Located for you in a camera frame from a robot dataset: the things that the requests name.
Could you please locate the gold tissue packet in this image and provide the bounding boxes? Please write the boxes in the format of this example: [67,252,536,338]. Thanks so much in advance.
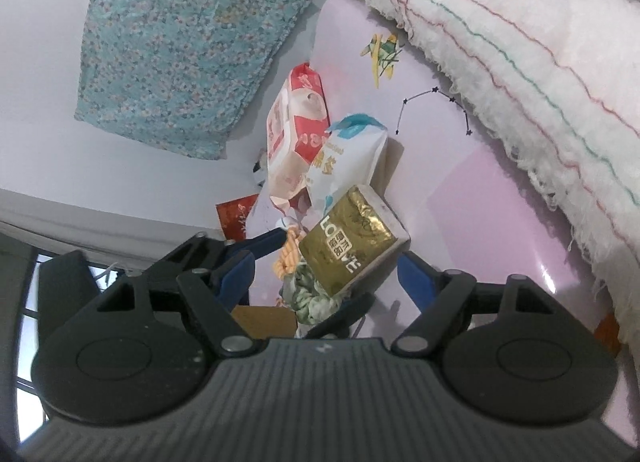
[298,185,412,299]

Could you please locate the red envelope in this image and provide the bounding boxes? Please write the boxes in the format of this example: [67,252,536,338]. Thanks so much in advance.
[215,195,259,243]

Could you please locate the red white wipes packet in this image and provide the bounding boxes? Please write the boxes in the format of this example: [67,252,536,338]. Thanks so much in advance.
[265,62,332,214]

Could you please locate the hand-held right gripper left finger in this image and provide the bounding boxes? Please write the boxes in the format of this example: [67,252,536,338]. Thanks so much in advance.
[96,249,257,357]

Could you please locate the orange white striped cloth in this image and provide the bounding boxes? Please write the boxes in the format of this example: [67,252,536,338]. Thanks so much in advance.
[272,226,307,284]

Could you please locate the brown cardboard box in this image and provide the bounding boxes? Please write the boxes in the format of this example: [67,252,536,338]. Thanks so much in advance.
[231,306,299,341]

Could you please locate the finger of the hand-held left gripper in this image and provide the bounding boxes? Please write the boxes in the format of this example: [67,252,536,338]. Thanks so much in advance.
[299,292,377,341]
[145,228,292,288]

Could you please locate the window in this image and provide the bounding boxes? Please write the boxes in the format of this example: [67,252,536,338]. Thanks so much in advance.
[15,251,123,445]

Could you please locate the white blue tissue packet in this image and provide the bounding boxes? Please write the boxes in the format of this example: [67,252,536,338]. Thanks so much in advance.
[305,113,389,224]

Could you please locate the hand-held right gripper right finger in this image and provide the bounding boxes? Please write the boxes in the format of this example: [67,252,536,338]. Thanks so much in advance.
[390,250,557,359]

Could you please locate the white fluffy blanket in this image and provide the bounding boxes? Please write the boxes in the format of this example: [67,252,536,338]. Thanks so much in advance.
[326,0,640,355]

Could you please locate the pink printed bed sheet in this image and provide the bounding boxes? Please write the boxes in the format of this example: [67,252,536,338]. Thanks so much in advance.
[240,0,632,359]

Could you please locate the teal floral curtain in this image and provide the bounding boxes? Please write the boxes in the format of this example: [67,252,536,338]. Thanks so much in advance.
[74,0,313,161]

